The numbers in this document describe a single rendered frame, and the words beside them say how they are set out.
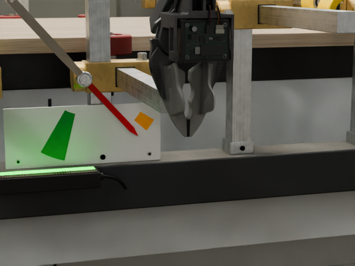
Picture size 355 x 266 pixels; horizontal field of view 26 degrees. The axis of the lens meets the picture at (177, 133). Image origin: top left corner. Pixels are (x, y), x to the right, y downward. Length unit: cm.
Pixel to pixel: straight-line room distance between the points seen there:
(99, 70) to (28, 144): 17
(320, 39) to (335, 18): 50
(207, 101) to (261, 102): 70
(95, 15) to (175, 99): 39
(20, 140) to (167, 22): 47
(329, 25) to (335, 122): 61
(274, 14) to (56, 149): 42
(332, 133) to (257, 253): 31
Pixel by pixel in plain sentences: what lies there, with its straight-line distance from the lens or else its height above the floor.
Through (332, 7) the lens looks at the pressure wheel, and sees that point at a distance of 161.
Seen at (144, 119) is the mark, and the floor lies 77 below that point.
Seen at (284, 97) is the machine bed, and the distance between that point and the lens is 163.
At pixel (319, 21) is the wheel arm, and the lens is 113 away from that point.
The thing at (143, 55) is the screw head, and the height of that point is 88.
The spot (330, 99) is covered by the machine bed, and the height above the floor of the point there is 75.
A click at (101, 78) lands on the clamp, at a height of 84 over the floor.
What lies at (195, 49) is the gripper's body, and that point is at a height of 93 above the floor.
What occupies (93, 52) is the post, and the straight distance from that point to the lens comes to 127.
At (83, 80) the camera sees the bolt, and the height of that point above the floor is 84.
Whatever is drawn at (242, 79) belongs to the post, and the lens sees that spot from 135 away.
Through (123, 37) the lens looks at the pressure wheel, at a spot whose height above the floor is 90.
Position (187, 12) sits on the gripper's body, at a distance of 86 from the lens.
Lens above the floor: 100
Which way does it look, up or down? 11 degrees down
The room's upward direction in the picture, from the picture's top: straight up
